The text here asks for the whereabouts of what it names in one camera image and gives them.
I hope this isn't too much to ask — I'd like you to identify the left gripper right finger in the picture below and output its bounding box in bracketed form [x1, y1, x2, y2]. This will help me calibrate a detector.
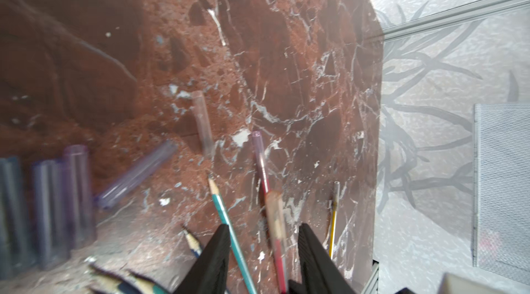
[288, 223, 355, 294]

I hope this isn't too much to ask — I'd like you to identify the red pencil brown cap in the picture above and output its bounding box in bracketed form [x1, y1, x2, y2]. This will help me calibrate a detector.
[265, 191, 288, 293]

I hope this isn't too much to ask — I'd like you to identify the yellow pencil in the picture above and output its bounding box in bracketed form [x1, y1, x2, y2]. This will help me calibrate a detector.
[328, 182, 340, 259]

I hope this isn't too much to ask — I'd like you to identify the navy pencil purple cap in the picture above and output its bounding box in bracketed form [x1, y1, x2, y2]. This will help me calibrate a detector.
[182, 226, 203, 258]

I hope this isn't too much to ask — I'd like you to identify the violet pencil cap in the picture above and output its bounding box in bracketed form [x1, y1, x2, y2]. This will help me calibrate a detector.
[62, 145, 97, 249]

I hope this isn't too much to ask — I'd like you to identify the lilac pencil cap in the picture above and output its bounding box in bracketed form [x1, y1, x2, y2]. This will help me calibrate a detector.
[96, 140, 177, 209]

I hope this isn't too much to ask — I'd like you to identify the green pencil pink cap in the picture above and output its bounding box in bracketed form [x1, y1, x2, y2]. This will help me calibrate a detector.
[207, 173, 258, 294]

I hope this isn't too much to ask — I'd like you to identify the blue tinted pencil cap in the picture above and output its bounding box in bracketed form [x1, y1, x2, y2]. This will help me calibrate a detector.
[1, 157, 35, 280]

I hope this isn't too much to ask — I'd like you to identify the white wire mesh basket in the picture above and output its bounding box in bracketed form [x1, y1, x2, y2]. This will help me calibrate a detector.
[472, 102, 529, 284]

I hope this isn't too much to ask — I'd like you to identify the pink object in basket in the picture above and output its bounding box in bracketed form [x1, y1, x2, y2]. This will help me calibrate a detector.
[478, 229, 502, 260]

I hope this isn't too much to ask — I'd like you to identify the green pencil clear cap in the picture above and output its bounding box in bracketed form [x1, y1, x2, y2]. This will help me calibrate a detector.
[128, 270, 169, 294]

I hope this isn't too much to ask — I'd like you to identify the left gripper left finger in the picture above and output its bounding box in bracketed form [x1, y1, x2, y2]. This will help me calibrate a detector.
[173, 224, 230, 293]

